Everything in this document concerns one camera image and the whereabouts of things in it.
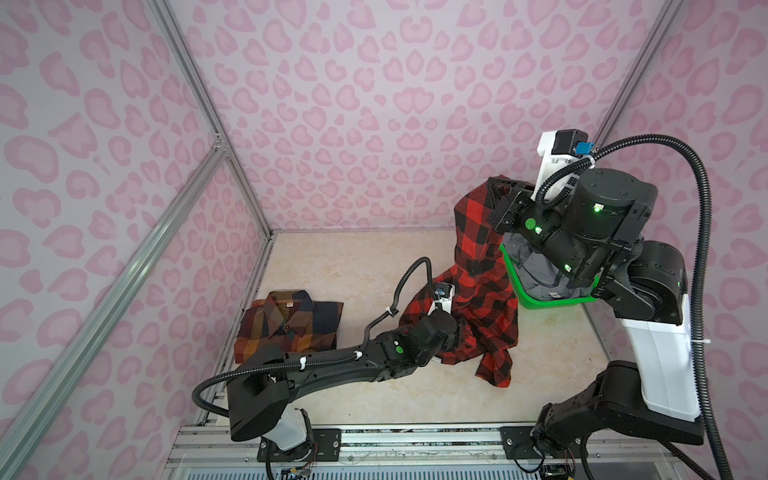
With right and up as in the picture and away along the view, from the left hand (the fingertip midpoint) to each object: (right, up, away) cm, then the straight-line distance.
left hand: (462, 309), depth 74 cm
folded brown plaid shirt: (-49, -6, +17) cm, 52 cm away
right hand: (-3, +25, -28) cm, 37 cm away
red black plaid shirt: (+7, +3, +4) cm, 9 cm away
